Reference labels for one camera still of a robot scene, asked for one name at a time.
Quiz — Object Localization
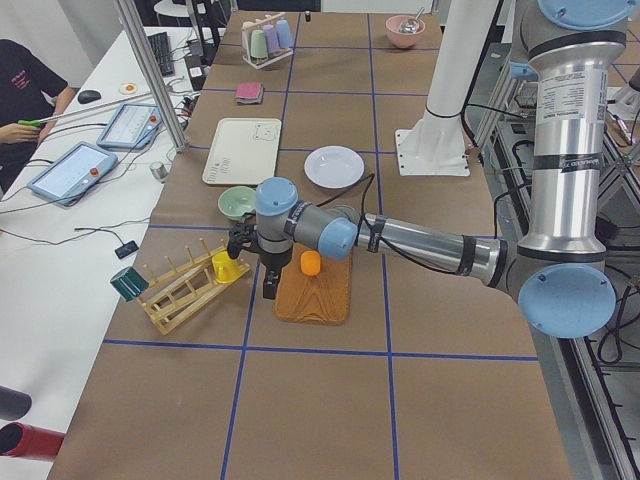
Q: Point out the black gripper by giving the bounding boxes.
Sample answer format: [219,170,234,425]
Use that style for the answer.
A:
[259,240,290,299]

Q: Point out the orange fruit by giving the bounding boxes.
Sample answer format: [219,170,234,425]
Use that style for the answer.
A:
[300,250,322,277]

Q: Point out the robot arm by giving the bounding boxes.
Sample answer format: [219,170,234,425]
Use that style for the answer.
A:
[253,1,638,338]

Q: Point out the wooden tray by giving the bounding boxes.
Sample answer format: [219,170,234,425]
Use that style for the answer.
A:
[273,244,352,325]

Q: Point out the cream bear tray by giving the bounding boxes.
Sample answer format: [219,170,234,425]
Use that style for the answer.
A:
[202,118,282,185]

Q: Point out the yellow mug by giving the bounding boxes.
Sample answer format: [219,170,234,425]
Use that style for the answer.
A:
[212,250,242,284]

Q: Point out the green bowl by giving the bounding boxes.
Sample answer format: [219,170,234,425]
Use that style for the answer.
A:
[217,186,256,222]

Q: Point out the wooden mug drying rack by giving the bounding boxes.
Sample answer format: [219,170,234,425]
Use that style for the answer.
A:
[136,238,251,335]

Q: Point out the white round plate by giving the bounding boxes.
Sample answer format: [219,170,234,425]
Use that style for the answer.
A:
[304,146,364,189]

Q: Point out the small black device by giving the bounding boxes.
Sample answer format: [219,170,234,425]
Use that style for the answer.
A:
[114,241,139,259]

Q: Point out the dark green mug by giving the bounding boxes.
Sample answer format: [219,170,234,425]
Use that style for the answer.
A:
[110,266,149,302]

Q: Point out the small metal cylinder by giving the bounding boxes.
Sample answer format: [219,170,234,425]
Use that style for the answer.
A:
[149,161,168,183]

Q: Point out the grey cloth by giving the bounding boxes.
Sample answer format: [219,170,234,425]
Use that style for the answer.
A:
[234,83,265,106]

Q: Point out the far teach pendant tablet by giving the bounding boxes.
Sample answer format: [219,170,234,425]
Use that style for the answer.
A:
[97,103,162,150]

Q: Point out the teach pendant tablet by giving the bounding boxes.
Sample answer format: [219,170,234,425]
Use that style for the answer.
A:
[97,103,162,150]
[27,142,118,206]

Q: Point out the green cup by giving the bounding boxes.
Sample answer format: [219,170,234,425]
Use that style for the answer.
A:
[250,28,269,62]

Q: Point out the near teach pendant tablet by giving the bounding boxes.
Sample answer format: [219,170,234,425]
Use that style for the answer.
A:
[27,142,118,206]

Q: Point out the purple cup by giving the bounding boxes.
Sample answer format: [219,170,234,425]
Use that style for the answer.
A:
[262,24,280,55]

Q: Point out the blue cup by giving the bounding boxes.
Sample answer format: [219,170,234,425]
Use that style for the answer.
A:
[275,18,293,50]

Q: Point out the black keyboard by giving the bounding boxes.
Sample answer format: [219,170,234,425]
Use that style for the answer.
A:
[147,32,175,77]

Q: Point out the black computer mouse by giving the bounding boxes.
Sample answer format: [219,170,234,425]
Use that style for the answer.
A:
[77,89,102,105]

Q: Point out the pink bowl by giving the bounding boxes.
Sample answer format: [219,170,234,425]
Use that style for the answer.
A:
[385,15,426,49]

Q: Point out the metal scoop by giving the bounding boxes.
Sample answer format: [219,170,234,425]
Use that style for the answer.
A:
[398,7,425,34]

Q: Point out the person in black shirt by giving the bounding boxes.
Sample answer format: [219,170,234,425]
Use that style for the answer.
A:
[1,39,75,192]

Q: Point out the red cylinder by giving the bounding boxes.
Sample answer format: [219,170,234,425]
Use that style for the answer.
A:
[1,422,65,461]

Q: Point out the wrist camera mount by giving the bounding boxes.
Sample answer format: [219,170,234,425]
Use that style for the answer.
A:
[226,223,260,259]

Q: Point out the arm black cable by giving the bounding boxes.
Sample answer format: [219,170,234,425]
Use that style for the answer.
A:
[309,172,481,276]

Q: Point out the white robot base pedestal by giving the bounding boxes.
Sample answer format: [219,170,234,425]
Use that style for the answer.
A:
[395,0,500,176]

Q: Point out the aluminium frame post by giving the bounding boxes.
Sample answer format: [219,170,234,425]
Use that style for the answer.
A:
[114,0,187,153]

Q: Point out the white wire cup rack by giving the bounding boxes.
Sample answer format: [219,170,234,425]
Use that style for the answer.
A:
[241,12,294,69]

